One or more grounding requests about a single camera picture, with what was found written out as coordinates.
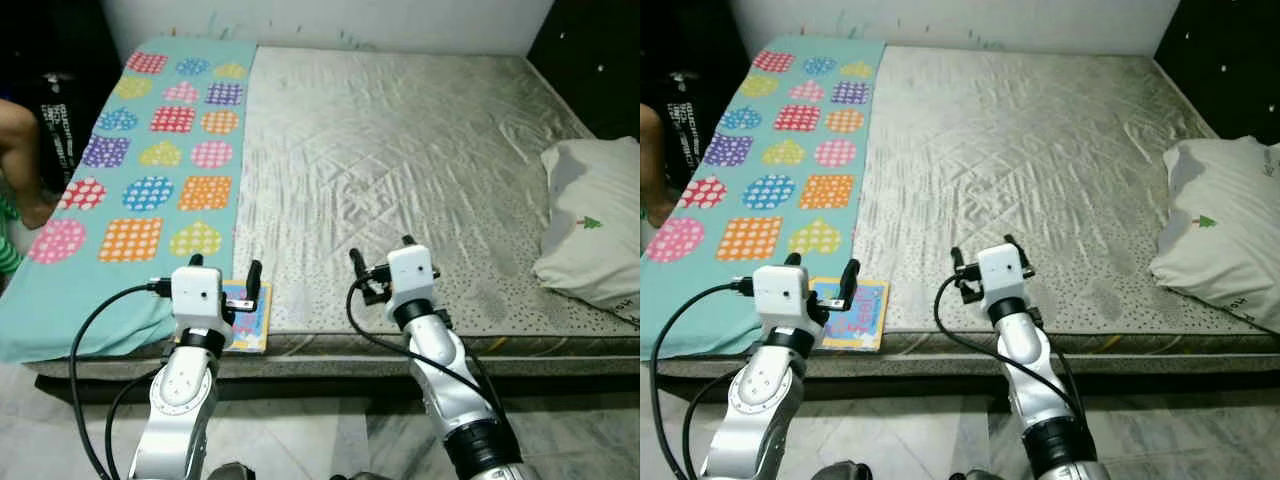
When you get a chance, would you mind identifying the green plastic stool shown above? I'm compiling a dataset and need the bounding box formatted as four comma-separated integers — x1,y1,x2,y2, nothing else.
0,194,27,278

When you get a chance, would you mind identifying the grey quilted mattress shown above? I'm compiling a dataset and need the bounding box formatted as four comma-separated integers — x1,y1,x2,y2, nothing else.
25,44,641,382
654,44,1280,382

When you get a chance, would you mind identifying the black tufted headboard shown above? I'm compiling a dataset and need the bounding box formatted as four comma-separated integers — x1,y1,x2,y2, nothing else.
1151,0,1280,147
524,0,641,142

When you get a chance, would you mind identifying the colourful children's board book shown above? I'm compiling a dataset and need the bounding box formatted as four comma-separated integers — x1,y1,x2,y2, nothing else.
214,279,274,354
807,276,892,354

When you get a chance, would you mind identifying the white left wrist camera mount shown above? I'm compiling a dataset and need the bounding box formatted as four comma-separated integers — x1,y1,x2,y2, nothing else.
169,264,237,347
751,262,824,337

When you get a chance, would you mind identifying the dark bed base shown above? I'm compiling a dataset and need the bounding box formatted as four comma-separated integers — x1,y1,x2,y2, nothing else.
33,355,641,407
654,355,1280,407

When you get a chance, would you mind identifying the person's bare leg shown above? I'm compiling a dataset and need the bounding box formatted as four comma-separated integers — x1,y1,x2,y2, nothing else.
640,102,682,230
0,97,60,232

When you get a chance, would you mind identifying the black bag with white print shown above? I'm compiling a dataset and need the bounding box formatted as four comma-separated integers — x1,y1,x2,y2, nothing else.
37,71,97,192
661,71,717,187

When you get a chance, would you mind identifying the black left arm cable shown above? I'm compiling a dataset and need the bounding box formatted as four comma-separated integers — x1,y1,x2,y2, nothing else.
647,282,757,480
67,282,177,480

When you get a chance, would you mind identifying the white pillow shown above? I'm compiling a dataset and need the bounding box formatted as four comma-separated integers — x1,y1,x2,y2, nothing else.
1147,136,1280,337
529,136,641,314

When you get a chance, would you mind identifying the teal sheet with coloured shapes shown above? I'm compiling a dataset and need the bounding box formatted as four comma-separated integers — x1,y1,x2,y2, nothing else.
640,36,889,362
0,36,260,364

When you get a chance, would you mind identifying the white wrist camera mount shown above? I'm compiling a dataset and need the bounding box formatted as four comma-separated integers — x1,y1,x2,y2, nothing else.
385,244,442,307
974,242,1032,302
169,264,237,347
751,262,824,337

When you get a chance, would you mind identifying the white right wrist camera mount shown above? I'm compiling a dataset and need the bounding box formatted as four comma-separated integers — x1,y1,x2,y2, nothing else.
385,244,442,307
974,242,1032,302

